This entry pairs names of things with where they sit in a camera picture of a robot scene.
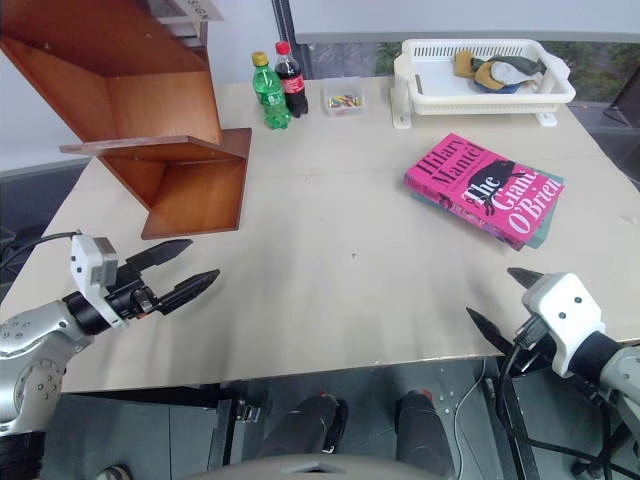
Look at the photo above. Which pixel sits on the white plastic drainer basket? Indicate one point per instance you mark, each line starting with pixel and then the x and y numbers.
pixel 440 95

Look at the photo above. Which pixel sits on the white cloth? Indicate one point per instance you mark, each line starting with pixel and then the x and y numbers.
pixel 510 75

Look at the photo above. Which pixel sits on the dark green cloth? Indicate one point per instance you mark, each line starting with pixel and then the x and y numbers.
pixel 520 63

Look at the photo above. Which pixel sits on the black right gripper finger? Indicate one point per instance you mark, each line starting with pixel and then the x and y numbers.
pixel 492 335
pixel 525 277

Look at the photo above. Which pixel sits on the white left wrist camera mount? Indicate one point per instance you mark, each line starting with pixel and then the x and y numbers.
pixel 89 265

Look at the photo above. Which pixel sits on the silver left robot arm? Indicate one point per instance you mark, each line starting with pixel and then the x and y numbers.
pixel 35 335

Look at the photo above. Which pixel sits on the grey rounded robot body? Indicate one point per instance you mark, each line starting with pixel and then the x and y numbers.
pixel 320 467

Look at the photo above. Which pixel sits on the dark cola bottle red cap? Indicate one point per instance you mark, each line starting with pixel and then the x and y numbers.
pixel 294 85

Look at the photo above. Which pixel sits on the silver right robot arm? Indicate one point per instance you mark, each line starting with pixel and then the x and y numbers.
pixel 617 370

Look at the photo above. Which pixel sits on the blue cloth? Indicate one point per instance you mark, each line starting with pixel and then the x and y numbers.
pixel 507 89

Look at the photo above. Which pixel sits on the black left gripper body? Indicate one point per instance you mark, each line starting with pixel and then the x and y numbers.
pixel 127 300

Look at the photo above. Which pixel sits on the pink hardcover book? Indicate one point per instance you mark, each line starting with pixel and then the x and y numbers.
pixel 480 185

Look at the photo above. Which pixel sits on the green plastic soda bottle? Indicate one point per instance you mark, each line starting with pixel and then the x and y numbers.
pixel 271 95

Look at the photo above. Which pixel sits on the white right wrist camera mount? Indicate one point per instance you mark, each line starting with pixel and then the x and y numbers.
pixel 565 305

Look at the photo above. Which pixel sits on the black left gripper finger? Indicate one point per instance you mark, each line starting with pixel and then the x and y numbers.
pixel 160 254
pixel 192 290

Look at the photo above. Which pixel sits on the yellow cloth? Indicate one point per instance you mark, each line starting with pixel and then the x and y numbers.
pixel 486 75

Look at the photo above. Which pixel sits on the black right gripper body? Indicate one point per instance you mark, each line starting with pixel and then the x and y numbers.
pixel 537 357

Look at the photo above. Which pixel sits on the teal book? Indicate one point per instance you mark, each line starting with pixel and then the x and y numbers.
pixel 543 229

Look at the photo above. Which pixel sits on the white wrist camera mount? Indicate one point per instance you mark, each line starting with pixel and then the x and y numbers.
pixel 565 305
pixel 89 265

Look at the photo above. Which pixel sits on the dark rounded shape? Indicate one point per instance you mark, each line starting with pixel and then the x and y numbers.
pixel 422 430
pixel 307 425

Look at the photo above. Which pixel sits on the clear plastic box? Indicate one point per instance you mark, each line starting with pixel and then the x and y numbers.
pixel 345 111

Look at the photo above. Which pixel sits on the wooden zigzag shelf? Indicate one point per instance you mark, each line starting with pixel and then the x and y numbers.
pixel 150 95

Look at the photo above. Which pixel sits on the silver metal table bracket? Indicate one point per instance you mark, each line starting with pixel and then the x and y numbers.
pixel 247 412

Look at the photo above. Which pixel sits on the small colourful pieces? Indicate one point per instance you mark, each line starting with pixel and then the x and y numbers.
pixel 344 101

